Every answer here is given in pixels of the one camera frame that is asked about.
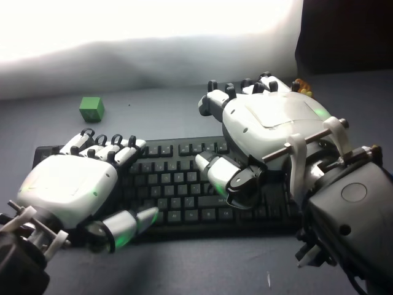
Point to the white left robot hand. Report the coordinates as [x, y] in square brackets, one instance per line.
[67, 184]

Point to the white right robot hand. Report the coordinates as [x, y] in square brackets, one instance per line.
[264, 113]

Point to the orange yellow toy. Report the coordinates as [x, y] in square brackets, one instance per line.
[302, 86]

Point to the green cube block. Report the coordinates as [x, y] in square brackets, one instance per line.
[90, 107]

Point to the black computer keyboard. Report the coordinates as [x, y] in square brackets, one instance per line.
[175, 184]

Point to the black backdrop panel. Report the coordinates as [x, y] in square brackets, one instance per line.
[347, 33]

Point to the grey table cloth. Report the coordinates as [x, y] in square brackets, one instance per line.
[184, 270]

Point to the white backdrop sheet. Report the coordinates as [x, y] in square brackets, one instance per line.
[122, 37]

